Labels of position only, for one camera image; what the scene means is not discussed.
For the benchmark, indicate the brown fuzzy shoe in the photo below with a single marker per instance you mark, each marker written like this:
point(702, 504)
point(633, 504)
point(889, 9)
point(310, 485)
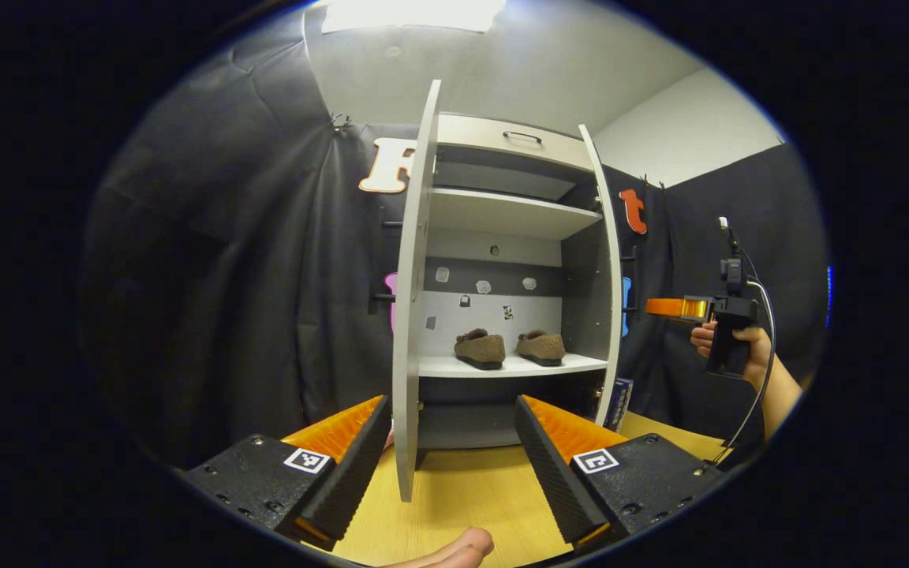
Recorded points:
point(480, 351)
point(541, 349)

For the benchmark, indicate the white shoe cabinet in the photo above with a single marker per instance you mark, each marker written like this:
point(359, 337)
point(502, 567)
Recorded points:
point(502, 308)

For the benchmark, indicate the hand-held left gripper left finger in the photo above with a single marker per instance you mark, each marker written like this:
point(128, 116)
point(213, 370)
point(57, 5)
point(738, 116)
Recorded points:
point(344, 473)

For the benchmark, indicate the blue white carton box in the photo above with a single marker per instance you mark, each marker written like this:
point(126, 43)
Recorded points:
point(621, 404)

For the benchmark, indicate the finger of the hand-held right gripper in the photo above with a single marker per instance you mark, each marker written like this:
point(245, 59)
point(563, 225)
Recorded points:
point(671, 308)

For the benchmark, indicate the ceiling light panel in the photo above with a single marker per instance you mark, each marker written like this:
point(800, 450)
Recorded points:
point(411, 12)

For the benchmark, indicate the white cabinet door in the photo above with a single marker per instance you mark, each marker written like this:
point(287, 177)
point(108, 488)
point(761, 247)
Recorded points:
point(411, 315)
point(611, 276)

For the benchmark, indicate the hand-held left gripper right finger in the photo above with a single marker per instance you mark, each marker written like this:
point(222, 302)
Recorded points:
point(557, 473)

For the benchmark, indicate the white cabinet floor board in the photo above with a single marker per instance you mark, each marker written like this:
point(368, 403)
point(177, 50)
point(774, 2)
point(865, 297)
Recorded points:
point(502, 365)

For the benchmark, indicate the wide white cabinet shelf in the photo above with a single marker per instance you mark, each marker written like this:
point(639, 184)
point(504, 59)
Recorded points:
point(502, 211)

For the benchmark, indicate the white cabinet drawer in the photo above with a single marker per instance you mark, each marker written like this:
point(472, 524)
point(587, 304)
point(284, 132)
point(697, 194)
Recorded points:
point(470, 134)

